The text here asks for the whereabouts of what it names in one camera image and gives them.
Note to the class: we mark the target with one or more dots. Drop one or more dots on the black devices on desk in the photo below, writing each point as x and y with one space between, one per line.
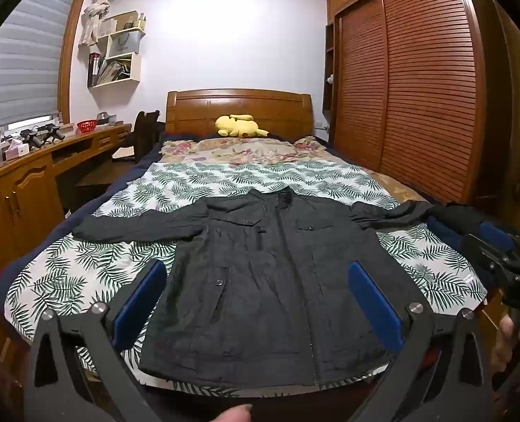
40 136

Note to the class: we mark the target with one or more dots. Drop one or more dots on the black jacket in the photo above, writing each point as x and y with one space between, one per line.
264 294

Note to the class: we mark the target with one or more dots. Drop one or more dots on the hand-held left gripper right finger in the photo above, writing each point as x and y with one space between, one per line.
374 303

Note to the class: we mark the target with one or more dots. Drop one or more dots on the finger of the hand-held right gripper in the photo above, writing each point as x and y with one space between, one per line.
497 232

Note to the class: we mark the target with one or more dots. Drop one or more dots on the dark chair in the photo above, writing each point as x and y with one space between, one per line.
143 134

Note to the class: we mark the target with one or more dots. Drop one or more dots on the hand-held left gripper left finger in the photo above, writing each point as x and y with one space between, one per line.
139 299

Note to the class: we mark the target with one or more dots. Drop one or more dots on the floral quilt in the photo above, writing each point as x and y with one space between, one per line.
242 149

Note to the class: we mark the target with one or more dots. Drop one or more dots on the red basket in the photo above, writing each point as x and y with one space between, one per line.
86 126

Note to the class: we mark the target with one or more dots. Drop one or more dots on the grey metal container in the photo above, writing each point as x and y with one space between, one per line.
106 118

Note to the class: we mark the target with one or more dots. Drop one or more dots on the wooden desk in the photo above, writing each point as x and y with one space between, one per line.
18 202

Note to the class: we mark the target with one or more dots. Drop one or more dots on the white wall shelf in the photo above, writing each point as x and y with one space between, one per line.
119 44

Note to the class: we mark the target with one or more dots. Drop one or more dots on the tissue box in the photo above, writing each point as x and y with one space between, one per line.
16 150

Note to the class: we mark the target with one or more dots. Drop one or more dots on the person's left hand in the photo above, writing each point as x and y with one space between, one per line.
236 414

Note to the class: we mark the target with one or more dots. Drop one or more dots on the dark cloth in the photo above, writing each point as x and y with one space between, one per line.
455 220

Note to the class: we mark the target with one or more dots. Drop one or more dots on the yellow plush toy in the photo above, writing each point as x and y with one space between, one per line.
238 126

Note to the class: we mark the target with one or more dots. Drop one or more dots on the wooden slatted wardrobe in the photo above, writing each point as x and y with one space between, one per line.
418 88

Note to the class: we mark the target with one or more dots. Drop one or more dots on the wooden bed with leaf-print cover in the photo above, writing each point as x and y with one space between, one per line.
66 272

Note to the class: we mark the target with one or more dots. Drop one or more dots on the grey window blind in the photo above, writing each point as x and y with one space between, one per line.
23 61

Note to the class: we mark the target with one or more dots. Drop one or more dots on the person's right hand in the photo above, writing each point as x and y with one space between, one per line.
505 338

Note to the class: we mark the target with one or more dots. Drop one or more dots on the wooden bed headboard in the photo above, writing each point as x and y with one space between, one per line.
189 110

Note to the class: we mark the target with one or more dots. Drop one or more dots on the beige tied curtain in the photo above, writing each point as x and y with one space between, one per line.
95 13

